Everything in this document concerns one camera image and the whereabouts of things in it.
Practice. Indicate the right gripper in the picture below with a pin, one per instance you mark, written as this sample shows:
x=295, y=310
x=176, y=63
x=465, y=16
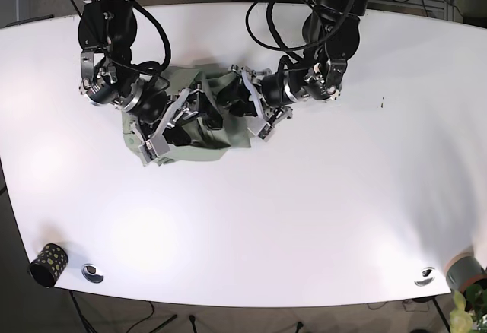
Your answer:
x=167, y=128

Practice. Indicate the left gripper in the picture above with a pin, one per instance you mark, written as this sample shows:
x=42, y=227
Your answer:
x=263, y=98

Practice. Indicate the grey flower pot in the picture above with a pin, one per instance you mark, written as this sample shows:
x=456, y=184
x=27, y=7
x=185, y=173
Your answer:
x=463, y=271

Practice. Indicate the black gold-dotted cup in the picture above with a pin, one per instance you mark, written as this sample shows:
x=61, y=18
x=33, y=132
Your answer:
x=49, y=264

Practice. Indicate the silver table grommet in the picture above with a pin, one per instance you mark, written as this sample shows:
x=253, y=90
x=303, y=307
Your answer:
x=425, y=277
x=92, y=274

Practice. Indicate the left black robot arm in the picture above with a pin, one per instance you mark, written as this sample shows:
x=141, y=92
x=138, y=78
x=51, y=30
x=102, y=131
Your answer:
x=314, y=70

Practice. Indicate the sage green T-shirt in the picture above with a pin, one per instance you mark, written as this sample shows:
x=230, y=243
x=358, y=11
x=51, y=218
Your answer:
x=234, y=134

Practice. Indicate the green potted plant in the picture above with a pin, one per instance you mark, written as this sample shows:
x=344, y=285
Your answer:
x=469, y=312

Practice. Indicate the left silver table grommet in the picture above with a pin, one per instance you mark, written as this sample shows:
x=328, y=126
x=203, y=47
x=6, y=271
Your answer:
x=92, y=274

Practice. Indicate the right silver table grommet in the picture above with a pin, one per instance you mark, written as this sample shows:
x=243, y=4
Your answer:
x=425, y=277

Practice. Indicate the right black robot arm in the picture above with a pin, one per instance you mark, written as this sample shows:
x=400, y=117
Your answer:
x=106, y=32

